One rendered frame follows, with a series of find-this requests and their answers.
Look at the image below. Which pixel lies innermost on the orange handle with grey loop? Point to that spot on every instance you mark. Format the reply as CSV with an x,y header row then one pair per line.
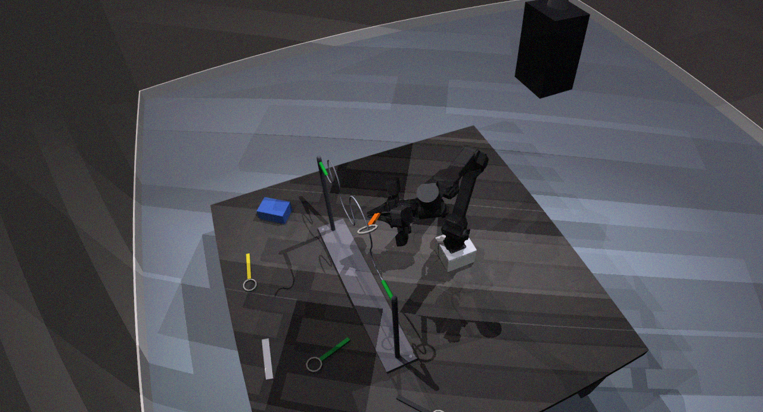
x,y
370,224

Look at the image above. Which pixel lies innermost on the blue cube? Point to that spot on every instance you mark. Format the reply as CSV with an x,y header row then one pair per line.
x,y
274,210

